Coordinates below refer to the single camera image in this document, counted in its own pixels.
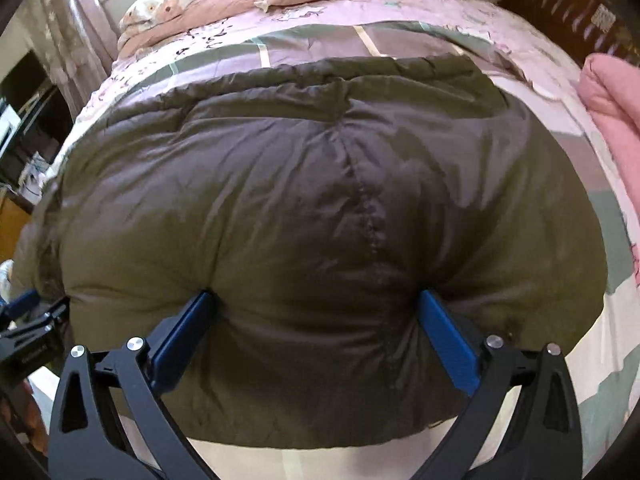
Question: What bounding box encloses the olive brown puffer jacket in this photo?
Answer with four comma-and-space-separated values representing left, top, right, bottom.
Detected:
8, 54, 609, 451

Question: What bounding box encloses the pink striped bed sheet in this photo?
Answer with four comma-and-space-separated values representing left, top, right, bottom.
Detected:
42, 0, 639, 479

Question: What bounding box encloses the dark side cabinet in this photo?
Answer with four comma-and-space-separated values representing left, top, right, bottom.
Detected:
1, 51, 74, 190

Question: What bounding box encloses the beige floral curtain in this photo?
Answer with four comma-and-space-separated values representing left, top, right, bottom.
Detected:
16, 0, 117, 117

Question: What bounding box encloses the white floral pillow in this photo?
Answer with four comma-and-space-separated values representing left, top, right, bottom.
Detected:
117, 0, 196, 50

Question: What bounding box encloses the pink folded blanket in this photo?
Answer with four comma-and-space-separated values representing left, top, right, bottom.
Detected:
578, 53, 639, 178

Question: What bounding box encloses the dark wooden headboard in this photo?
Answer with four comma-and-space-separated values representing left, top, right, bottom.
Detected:
499, 0, 639, 66

